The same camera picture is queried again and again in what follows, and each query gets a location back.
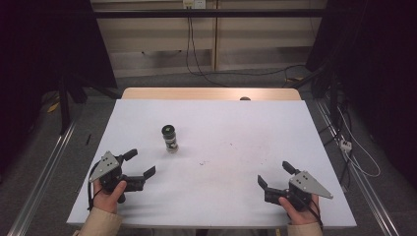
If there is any black cable on floor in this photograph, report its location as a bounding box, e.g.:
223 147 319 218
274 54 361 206
196 64 308 80

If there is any black cable hanging from socket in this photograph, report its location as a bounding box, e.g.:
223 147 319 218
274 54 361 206
185 7 228 89

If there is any black metal stand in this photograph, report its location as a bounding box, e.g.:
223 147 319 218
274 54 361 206
57 73 89 136

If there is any white board table cover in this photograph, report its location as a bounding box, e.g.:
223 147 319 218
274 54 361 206
66 98 358 229

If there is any black curtain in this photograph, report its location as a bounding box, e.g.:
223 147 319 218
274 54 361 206
305 0 417 190
0 0 118 178

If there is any black horizontal bar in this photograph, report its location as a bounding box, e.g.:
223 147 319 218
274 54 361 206
92 8 328 20

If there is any white cable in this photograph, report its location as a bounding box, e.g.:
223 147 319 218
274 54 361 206
336 106 382 179

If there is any person's right hand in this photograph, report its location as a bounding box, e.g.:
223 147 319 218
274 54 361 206
277 193 322 226

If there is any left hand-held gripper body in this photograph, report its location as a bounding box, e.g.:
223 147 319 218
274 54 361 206
89 150 146 205

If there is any white wall socket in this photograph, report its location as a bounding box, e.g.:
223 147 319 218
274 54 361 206
182 0 208 10

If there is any white power strip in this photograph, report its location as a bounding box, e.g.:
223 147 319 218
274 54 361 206
339 139 354 153

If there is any yellow tape strip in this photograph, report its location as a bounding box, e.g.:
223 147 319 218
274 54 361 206
46 100 61 114

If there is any person's left hand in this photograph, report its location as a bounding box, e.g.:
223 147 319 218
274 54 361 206
92 179 128 215

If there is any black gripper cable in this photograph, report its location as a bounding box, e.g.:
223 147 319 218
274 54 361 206
306 196 325 231
87 161 103 211

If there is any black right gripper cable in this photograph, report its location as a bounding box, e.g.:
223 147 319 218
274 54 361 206
306 196 325 231

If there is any glass spice bottle black lid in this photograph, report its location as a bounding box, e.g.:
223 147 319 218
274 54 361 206
160 124 180 154

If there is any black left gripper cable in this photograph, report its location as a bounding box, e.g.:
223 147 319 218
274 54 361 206
87 161 103 211

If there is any aluminium floor rail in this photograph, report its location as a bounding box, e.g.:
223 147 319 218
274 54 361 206
314 97 400 236
7 120 79 236

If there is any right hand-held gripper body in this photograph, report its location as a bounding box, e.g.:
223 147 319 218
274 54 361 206
264 169 334 212

